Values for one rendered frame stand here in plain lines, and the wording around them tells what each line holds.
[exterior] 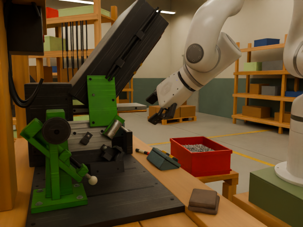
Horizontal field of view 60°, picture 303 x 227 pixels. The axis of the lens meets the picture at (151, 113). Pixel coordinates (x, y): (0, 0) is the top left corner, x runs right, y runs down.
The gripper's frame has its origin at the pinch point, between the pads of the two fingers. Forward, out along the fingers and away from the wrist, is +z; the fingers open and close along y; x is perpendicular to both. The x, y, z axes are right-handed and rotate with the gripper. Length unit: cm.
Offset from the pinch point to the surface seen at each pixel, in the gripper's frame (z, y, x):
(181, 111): 256, -451, 406
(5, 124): 24.6, 6.6, -34.0
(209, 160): 14, -9, 51
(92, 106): 25.1, -18.4, -7.0
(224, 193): 21, 0, 69
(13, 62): 77, -83, -34
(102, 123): 26.6, -13.4, -0.9
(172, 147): 34, -28, 51
